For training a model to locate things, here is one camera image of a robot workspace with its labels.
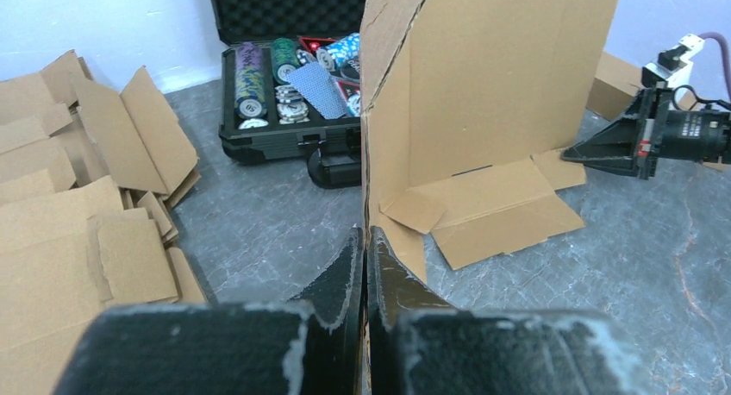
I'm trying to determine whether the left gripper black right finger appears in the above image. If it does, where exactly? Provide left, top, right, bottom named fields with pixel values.
left=366, top=226, right=651, bottom=394

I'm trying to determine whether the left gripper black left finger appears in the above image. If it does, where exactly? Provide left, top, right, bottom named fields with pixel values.
left=54, top=228, right=364, bottom=394

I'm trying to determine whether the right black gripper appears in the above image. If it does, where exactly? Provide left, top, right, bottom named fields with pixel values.
left=560, top=88, right=730, bottom=180

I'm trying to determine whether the cardboard box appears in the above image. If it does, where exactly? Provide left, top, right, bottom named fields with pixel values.
left=359, top=0, right=617, bottom=279
left=584, top=50, right=698, bottom=122

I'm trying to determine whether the folded closed cardboard box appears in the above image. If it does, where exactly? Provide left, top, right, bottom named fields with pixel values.
left=584, top=50, right=698, bottom=122

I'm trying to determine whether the stack of flat cardboard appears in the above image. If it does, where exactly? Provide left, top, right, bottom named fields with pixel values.
left=1, top=50, right=205, bottom=394

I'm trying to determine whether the black poker chip case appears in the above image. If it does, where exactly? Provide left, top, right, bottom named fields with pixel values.
left=211, top=0, right=365, bottom=189

